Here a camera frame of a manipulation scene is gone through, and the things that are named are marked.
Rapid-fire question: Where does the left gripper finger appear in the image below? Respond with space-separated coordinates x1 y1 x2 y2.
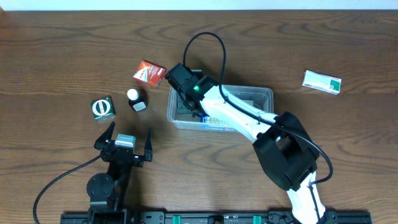
94 121 115 148
144 129 153 156

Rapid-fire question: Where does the blue illustrated box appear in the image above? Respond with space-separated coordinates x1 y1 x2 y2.
200 116 236 132

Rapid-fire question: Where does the red cardboard box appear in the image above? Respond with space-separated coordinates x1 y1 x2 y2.
133 60 166 88

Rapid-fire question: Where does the white green box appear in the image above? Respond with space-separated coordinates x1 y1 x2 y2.
302 70 341 95

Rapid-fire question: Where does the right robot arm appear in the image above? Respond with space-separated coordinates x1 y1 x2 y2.
167 73 330 223

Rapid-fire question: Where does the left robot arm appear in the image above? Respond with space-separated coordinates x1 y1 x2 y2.
86 122 153 224

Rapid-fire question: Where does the clear plastic container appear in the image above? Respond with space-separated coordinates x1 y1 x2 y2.
167 85 274 132

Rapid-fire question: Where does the green square box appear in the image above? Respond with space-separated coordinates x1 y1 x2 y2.
91 96 116 121

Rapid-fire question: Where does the dark bottle white cap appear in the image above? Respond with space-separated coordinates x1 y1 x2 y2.
127 88 147 112

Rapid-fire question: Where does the right black cable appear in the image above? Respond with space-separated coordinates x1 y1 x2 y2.
182 31 334 224

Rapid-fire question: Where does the black cable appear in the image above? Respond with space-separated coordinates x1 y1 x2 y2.
32 151 106 224
182 31 334 224

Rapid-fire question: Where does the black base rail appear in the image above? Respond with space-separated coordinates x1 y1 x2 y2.
60 210 373 224

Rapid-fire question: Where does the left black cable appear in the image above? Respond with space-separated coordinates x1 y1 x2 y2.
32 151 106 224

